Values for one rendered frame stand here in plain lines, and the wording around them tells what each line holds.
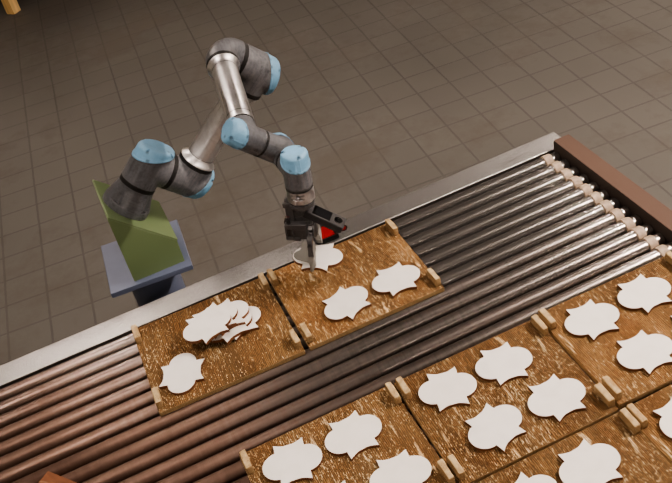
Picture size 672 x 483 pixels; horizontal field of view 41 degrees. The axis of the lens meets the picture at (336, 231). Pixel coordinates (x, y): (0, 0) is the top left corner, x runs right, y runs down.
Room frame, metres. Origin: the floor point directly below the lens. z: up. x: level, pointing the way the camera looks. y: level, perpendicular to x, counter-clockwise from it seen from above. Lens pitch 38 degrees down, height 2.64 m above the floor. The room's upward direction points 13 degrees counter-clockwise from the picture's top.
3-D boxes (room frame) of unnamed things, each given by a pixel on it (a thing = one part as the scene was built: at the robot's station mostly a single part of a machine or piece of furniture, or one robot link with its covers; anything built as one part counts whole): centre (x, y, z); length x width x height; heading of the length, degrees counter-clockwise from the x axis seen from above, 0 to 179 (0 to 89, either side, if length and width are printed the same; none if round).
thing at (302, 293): (1.92, -0.01, 0.93); 0.41 x 0.35 x 0.02; 105
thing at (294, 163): (1.97, 0.06, 1.32); 0.09 x 0.08 x 0.11; 16
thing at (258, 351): (1.81, 0.40, 0.93); 0.41 x 0.35 x 0.02; 104
